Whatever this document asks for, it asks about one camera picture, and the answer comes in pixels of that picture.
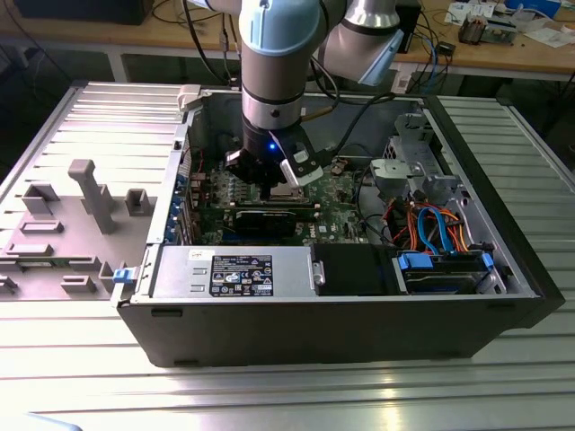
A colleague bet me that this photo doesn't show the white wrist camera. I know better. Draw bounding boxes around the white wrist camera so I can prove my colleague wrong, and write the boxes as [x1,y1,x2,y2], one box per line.
[278,145,323,188]

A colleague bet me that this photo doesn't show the printed paper leaflets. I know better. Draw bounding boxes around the printed paper leaflets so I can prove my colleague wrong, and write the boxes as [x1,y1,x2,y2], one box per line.
[444,0,478,26]

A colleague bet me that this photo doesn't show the orange flat wire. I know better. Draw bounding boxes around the orange flat wire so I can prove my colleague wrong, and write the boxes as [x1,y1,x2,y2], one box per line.
[390,200,473,253]

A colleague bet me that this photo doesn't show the hard disk in blue carrier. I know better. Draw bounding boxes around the hard disk in blue carrier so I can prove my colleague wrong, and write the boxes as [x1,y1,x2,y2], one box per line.
[391,250,498,296]

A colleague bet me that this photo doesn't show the grey power supply unit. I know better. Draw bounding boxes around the grey power supply unit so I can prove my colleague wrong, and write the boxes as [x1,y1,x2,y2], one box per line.
[151,244,316,301]

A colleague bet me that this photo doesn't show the grey parts rack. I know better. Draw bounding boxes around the grey parts rack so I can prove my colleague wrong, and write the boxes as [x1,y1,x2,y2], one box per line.
[0,157,159,303]

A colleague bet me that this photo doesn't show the small finned cooler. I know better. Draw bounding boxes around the small finned cooler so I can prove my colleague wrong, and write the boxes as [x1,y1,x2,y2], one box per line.
[457,12,490,46]

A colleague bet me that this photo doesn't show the black desktop device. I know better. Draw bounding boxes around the black desktop device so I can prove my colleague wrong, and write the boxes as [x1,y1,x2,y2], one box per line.
[12,0,146,26]

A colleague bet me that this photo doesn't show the blue flat wire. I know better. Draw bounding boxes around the blue flat wire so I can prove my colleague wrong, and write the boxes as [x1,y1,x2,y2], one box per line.
[416,202,456,258]

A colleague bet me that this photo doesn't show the thin black wire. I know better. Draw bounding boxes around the thin black wire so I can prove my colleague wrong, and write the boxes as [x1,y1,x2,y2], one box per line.
[354,170,392,246]

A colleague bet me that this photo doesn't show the black monitor stand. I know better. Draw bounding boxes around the black monitor stand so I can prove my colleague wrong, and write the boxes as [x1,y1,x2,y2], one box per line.
[401,0,423,55]

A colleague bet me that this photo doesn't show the grey electronic device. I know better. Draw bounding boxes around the grey electronic device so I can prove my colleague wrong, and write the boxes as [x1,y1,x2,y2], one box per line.
[485,15,518,46]

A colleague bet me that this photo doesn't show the white papers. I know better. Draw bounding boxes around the white papers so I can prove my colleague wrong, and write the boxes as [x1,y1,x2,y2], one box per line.
[523,20,575,50]

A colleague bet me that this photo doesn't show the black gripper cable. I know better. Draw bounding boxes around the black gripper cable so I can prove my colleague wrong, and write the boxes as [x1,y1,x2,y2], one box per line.
[309,53,399,156]

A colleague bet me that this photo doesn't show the red wire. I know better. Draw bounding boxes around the red wire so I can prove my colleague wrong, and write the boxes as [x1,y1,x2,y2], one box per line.
[382,197,408,239]

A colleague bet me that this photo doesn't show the wooden desk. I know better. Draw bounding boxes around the wooden desk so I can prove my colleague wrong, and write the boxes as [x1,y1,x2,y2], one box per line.
[0,0,575,84]

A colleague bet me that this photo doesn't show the hanging cable with plug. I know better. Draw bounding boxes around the hanging cable with plug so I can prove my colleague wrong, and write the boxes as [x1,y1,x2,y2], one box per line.
[217,26,242,89]

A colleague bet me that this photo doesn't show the blue cable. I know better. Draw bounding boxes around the blue cable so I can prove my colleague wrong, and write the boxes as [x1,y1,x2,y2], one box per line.
[421,33,446,96]

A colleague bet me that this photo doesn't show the green motherboard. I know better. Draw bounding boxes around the green motherboard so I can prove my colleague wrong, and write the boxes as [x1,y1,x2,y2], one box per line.
[187,154,376,247]

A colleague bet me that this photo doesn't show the black PC case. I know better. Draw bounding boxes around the black PC case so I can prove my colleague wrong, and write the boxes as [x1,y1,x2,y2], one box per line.
[110,83,566,370]

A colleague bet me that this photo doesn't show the metal disk bay cage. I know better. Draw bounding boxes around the metal disk bay cage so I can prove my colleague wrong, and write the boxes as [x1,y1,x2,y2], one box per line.
[368,111,473,215]

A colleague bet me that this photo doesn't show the blue box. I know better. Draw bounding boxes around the blue box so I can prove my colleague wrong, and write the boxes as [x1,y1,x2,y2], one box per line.
[502,0,562,14]

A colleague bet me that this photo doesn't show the CPU socket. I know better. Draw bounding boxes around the CPU socket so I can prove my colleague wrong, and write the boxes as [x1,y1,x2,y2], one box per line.
[258,179,312,204]

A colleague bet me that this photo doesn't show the black graphics card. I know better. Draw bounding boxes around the black graphics card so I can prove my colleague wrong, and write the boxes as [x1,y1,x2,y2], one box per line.
[232,207,298,240]

